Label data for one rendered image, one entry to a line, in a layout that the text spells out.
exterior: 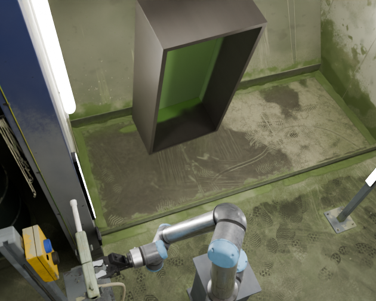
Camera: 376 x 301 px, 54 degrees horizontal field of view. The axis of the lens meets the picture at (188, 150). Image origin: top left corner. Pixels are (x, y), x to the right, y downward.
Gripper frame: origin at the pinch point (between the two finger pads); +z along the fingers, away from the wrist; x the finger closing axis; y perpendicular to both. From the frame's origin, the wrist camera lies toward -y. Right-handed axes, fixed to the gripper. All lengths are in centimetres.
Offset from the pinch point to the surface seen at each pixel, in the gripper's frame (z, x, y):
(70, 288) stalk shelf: 11.6, 6.1, 30.7
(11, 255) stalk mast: 19.2, -2.3, -45.5
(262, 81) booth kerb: -209, 171, 99
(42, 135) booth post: 3, 48, -42
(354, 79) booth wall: -278, 124, 71
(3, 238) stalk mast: 19, 0, -54
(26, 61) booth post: -1, 48, -81
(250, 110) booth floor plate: -181, 143, 104
